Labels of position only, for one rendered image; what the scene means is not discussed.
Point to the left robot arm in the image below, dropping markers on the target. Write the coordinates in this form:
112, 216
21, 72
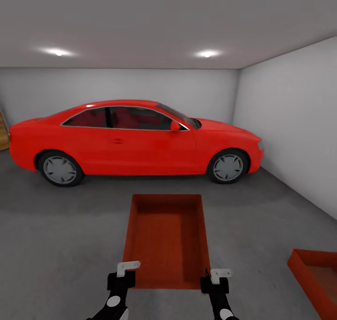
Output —
118, 283

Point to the car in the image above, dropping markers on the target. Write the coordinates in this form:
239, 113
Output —
132, 138

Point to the storage box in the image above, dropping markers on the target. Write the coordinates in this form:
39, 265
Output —
298, 264
166, 234

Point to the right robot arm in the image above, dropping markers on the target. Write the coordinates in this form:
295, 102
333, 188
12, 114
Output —
217, 288

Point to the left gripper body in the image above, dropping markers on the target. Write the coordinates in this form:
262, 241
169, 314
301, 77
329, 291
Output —
128, 280

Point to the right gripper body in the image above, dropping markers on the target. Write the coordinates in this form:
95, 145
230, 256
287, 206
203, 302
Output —
208, 288

